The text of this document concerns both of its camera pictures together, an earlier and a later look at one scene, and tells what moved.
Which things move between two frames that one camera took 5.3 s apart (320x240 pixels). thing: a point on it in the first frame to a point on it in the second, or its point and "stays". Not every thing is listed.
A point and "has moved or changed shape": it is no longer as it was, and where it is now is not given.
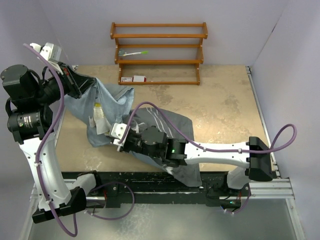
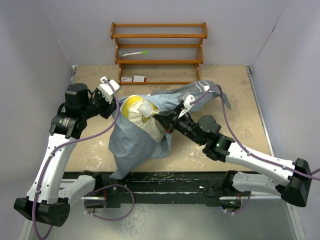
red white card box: [126, 79] stays
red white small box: [139, 78] stays
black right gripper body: [135, 144] to [185, 124]
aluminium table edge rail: [249, 71] stays
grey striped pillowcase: [115, 101] has moved or changed shape
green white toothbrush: [142, 52] stays
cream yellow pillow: [99, 120] to [140, 112]
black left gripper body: [68, 86] to [99, 105]
